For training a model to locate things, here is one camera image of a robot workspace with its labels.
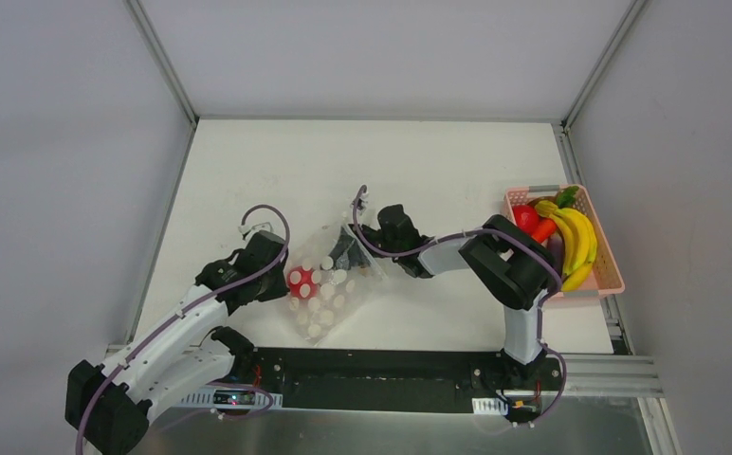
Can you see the red toy tomato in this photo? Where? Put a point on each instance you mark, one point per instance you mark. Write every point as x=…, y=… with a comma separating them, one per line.
x=526, y=218

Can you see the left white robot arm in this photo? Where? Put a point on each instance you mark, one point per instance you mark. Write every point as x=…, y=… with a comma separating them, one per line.
x=111, y=404

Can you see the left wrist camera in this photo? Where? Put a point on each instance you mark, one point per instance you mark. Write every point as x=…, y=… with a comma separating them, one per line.
x=246, y=229

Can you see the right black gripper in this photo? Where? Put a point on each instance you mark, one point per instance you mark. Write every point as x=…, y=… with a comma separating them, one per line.
x=366, y=232

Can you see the polka dot zip bag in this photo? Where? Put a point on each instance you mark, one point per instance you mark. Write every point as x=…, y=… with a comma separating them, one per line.
x=340, y=292

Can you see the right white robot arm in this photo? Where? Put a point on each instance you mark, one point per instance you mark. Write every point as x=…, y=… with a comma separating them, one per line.
x=516, y=270

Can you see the pink plastic basket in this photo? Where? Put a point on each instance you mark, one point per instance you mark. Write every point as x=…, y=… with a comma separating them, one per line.
x=606, y=279

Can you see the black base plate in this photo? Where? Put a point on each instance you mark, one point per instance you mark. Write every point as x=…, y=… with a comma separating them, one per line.
x=397, y=381

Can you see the yellow toy banana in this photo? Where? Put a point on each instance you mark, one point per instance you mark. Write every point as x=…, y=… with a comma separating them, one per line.
x=578, y=277

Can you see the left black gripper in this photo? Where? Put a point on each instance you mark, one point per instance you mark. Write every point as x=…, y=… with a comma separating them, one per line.
x=268, y=283

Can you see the orange toy carrot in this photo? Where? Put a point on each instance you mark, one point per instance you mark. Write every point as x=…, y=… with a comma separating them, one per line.
x=546, y=227

